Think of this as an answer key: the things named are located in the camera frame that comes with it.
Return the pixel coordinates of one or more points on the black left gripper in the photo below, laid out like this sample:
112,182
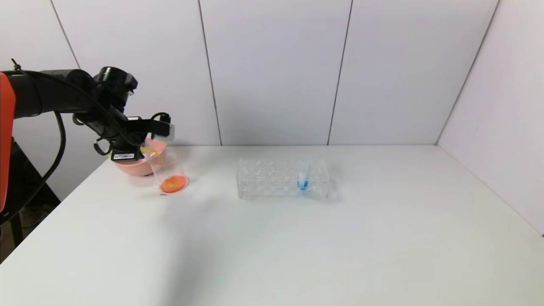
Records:
123,155

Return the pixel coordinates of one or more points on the test tube with yellow pigment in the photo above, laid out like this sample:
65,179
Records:
149,149

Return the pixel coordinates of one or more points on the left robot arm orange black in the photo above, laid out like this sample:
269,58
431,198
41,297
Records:
51,91

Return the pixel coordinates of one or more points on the clear glass beaker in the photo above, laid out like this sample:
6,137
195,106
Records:
173,183

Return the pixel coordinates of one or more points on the clear acrylic test tube rack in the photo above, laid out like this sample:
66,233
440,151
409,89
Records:
272,185

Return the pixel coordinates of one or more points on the test tube with blue pigment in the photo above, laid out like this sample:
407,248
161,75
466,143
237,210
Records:
302,182

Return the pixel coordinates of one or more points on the pink bowl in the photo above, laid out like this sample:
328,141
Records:
131,168

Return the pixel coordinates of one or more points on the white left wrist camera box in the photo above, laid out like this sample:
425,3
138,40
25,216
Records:
165,132

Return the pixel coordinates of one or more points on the black furniture frame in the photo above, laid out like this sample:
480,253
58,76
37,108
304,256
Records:
25,195

